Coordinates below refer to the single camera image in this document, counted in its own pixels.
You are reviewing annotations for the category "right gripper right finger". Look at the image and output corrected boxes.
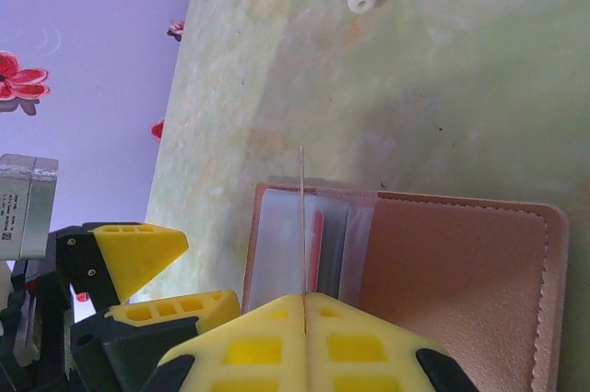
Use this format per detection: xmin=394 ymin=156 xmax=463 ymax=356
xmin=305 ymin=292 xmax=480 ymax=392

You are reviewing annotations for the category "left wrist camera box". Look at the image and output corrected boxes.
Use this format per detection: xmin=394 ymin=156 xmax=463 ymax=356
xmin=0 ymin=154 xmax=60 ymax=260

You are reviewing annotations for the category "tan leather card holder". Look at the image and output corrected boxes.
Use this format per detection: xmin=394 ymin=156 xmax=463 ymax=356
xmin=242 ymin=182 xmax=571 ymax=392

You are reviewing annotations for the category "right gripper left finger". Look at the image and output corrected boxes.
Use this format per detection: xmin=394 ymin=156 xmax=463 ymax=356
xmin=146 ymin=292 xmax=307 ymax=392

